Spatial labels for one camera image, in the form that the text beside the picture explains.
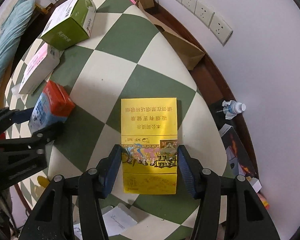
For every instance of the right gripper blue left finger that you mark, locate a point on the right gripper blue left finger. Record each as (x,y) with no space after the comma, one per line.
(93,185)

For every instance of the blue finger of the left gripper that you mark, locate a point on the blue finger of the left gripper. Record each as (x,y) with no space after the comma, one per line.
(27,137)
(8,117)

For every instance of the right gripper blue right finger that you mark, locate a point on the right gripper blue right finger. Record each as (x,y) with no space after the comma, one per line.
(204,185)

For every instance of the clear plastic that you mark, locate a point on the clear plastic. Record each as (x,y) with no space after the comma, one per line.
(15,91)

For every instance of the blue white box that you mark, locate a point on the blue white box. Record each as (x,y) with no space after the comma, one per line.
(118,219)

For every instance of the blue red milk carton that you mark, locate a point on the blue red milk carton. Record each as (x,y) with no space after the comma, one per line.
(53,105)

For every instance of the pink white box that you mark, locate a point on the pink white box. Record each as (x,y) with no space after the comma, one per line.
(44,61)

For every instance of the yellow cigarette pack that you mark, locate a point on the yellow cigarette pack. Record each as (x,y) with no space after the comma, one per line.
(150,144)

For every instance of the green white box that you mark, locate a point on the green white box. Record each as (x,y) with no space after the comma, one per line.
(70,23)

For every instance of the light blue duvet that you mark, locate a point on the light blue duvet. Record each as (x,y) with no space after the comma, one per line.
(12,30)

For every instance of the small plastic bottle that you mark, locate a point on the small plastic bottle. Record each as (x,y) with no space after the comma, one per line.
(232,108)

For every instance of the green white checkered tablecloth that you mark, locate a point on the green white checkered tablecloth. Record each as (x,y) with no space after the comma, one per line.
(128,66)

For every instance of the brown paper bag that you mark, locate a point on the brown paper bag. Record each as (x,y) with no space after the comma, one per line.
(189,53)

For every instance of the white wall socket strip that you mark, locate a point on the white wall socket strip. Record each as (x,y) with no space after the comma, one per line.
(210,18)

